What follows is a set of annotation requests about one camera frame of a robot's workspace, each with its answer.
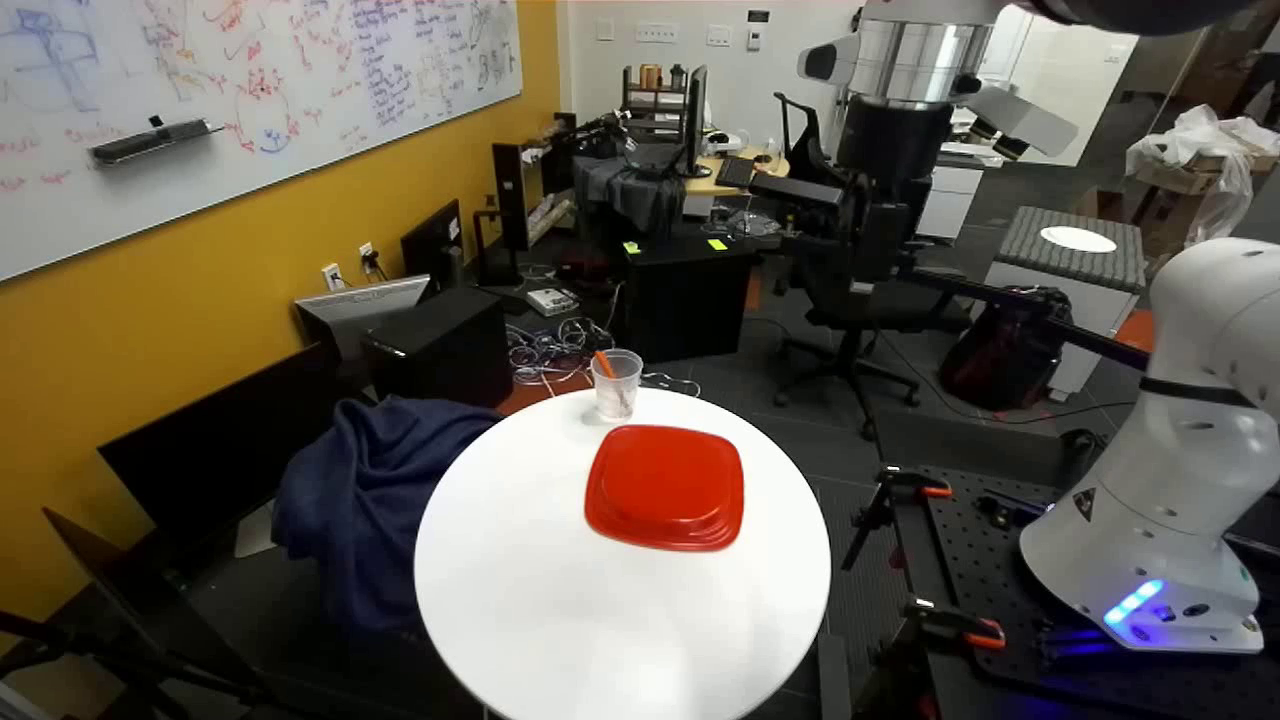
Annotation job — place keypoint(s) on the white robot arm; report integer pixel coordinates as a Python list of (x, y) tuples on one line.
[(1139, 544)]

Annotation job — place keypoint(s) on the clear plastic measuring cup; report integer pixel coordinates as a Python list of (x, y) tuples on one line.
[(629, 372)]

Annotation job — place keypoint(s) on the black computer tower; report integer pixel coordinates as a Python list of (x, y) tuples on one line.
[(683, 296)]

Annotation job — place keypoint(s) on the red square plate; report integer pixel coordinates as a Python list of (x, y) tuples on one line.
[(674, 490)]

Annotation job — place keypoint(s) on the black box on floor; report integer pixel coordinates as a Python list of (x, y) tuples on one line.
[(451, 347)]

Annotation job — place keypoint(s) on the round white table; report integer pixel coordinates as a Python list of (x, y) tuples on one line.
[(547, 618)]

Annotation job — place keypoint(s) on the black office chair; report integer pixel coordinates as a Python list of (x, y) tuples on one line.
[(854, 286)]

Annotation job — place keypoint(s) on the black orange clamp far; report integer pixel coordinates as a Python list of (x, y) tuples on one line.
[(883, 506)]

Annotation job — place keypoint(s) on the black orange clamp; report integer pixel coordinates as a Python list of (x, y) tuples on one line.
[(955, 626), (883, 506)]

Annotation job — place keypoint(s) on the navy blue cloth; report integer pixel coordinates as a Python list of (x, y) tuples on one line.
[(355, 498)]

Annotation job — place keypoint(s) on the black orange clamp near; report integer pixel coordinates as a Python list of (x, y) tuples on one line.
[(955, 626)]

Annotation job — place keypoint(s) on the whiteboard with writing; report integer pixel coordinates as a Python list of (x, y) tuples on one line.
[(291, 85)]

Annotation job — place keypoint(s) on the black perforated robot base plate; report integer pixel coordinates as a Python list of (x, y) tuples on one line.
[(956, 542)]

